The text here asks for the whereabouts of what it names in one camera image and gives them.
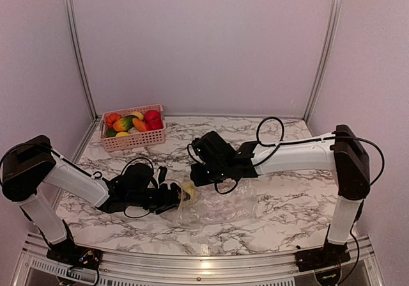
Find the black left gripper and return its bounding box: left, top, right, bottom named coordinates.
left=128, top=182, right=191, bottom=215

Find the yellow fake lemon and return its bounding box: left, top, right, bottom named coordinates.
left=179, top=182, right=197, bottom=202

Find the clear zip top bag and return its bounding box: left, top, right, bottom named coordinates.
left=160, top=180, right=258, bottom=230

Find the yellow fake pear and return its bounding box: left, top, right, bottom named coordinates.
left=116, top=131, right=130, bottom=137

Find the white fake cabbage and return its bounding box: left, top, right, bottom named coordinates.
left=127, top=127, right=140, bottom=134

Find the green fake vegetable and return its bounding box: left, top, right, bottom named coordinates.
left=106, top=128, right=117, bottom=138

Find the orange red fake mango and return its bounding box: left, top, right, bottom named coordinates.
left=132, top=118, right=151, bottom=132

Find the green red fake mango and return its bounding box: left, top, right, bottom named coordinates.
left=112, top=115, right=137, bottom=132

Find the peach coloured fake fruit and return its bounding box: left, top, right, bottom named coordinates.
left=130, top=111, right=144, bottom=120

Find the orange fake fruit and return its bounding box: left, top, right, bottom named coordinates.
left=107, top=113, right=122, bottom=128

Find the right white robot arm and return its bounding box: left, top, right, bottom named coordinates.
left=187, top=125, right=371, bottom=266

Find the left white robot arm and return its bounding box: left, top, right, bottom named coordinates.
left=1, top=135, right=182, bottom=264

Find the pink perforated plastic basket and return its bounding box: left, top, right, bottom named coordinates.
left=100, top=104, right=166, bottom=152

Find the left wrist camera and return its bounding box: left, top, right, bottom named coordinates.
left=157, top=166, right=167, bottom=185

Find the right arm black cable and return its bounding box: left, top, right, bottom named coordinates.
left=186, top=116, right=385, bottom=245

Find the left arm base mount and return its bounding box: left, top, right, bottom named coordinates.
left=42, top=220, right=102, bottom=271

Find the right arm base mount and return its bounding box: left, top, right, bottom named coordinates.
left=295, top=239, right=351, bottom=272

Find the aluminium front frame rail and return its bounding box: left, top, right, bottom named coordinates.
left=12, top=234, right=384, bottom=286

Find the right aluminium corner post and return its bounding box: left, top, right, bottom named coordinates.
left=303, top=0, right=342, bottom=124

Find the aluminium corner post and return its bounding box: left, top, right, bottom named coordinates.
left=64, top=0, right=98, bottom=122
left=303, top=0, right=342, bottom=124

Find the left aluminium corner post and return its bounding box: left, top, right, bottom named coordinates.
left=64, top=0, right=98, bottom=122

